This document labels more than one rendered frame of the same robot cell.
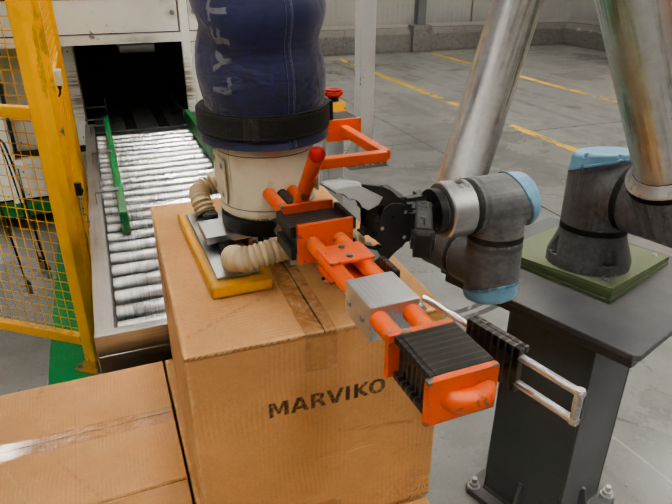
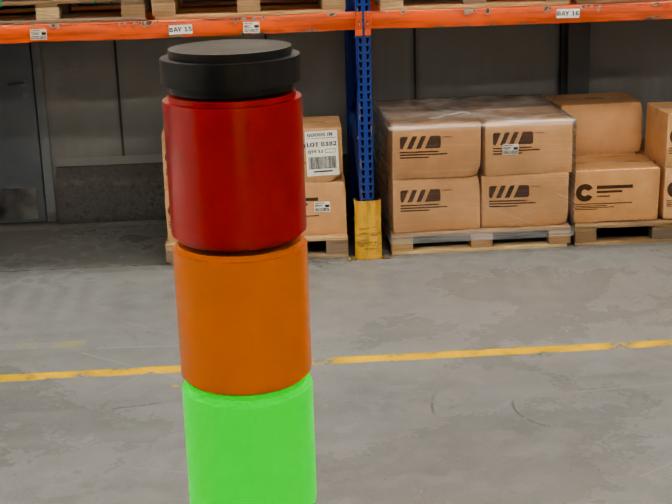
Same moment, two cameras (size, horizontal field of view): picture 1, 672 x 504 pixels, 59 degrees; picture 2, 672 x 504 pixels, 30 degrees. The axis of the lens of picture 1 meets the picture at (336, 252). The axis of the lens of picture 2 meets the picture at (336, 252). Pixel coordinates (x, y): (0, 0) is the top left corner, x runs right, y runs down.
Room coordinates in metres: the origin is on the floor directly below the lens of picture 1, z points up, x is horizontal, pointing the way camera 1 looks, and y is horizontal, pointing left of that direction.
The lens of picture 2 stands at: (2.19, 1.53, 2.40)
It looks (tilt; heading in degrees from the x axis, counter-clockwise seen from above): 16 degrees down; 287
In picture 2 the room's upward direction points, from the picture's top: 2 degrees counter-clockwise
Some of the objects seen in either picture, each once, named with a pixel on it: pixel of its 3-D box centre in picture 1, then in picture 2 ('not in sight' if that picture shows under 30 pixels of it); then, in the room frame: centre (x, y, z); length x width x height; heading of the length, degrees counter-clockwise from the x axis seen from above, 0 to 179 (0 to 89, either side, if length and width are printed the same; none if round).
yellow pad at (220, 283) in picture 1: (219, 239); not in sight; (0.98, 0.21, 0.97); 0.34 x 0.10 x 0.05; 22
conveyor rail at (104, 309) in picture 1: (97, 209); not in sight; (2.31, 1.00, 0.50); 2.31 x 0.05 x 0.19; 21
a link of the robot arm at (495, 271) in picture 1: (488, 263); not in sight; (0.90, -0.26, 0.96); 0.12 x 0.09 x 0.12; 30
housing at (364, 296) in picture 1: (381, 305); not in sight; (0.59, -0.05, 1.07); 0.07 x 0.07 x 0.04; 22
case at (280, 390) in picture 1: (277, 336); not in sight; (1.00, 0.12, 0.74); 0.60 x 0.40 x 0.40; 20
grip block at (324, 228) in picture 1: (315, 230); not in sight; (0.79, 0.03, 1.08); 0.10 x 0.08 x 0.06; 112
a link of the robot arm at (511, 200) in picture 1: (495, 203); not in sight; (0.90, -0.26, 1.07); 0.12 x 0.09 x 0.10; 112
